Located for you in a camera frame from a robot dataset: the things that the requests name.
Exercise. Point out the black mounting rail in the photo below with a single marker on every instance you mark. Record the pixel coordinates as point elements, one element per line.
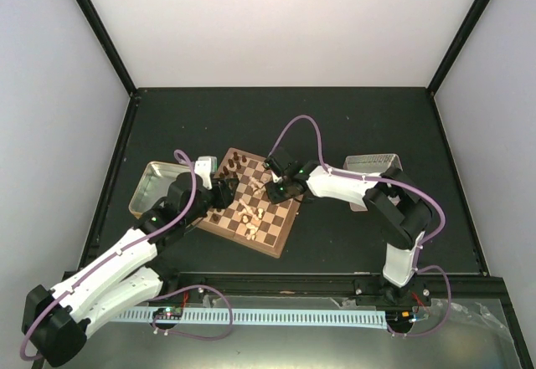
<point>365,289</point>

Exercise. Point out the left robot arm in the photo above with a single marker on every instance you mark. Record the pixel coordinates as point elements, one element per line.
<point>58,322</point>

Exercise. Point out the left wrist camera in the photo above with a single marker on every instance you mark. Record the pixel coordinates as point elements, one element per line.
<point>205,167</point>

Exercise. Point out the wooden chess board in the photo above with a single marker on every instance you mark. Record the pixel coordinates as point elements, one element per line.
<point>252,220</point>

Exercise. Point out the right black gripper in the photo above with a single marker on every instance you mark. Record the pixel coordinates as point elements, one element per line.
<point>275,197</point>

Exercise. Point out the left metal tray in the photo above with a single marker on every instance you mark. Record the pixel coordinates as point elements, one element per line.
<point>154,184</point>

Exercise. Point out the white slotted cable duct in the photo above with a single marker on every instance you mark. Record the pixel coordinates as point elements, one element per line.
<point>278,317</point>

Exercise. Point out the right metal tray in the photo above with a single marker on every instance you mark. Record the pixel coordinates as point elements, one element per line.
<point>368,165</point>

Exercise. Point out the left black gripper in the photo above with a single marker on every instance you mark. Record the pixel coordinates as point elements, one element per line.
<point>224,197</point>

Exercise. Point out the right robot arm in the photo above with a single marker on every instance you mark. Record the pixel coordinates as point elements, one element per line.
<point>403,215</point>

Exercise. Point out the metal tray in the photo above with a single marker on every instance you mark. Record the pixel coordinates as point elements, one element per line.
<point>154,184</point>
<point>368,165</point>

